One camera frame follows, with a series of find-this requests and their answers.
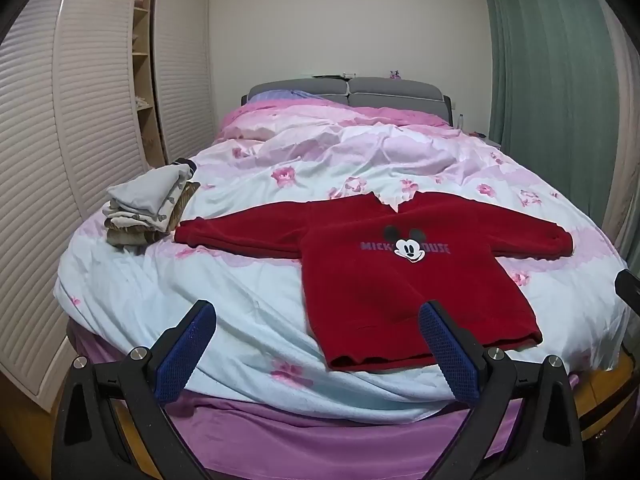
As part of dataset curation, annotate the green curtain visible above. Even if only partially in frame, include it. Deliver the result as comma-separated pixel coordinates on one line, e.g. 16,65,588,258
479,0,640,272

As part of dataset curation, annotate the purple pillow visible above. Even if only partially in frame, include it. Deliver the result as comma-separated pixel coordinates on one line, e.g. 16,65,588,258
248,89,322,106

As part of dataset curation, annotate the grey padded headboard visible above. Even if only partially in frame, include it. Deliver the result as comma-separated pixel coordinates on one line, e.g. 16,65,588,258
241,76,454,126

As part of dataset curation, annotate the patterned white folded garment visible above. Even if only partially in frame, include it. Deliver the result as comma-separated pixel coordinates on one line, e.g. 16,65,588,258
102,199,176,234

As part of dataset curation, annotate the red cartoon print sweater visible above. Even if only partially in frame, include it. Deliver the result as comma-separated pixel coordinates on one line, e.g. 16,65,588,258
174,191,573,373

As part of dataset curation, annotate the white louvered wardrobe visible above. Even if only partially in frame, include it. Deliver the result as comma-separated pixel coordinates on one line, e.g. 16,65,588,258
0,0,217,411

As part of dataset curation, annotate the white folded garment dark collar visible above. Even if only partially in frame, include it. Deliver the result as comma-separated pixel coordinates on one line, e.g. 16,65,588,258
106,159,197,215

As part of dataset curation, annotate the purple bed sheet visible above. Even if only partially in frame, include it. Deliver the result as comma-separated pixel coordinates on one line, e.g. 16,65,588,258
67,320,583,480

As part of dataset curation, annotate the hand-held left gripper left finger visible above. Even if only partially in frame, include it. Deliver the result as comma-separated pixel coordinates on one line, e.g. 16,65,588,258
52,300,218,480

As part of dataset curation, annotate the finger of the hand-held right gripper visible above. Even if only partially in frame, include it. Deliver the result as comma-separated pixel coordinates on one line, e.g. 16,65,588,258
616,269,640,312

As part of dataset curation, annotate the pink floral duvet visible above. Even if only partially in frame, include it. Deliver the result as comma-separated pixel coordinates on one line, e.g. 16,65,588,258
54,97,631,423

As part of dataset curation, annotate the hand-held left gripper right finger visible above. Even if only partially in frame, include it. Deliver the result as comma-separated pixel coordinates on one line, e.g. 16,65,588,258
417,300,586,480

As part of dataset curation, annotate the brown folded garment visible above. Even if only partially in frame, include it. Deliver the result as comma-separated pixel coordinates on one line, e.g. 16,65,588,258
106,182,202,249

